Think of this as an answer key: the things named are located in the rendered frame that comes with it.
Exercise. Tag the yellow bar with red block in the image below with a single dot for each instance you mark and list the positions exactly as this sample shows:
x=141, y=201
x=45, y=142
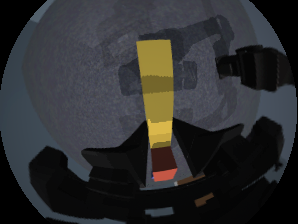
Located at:
x=155, y=62

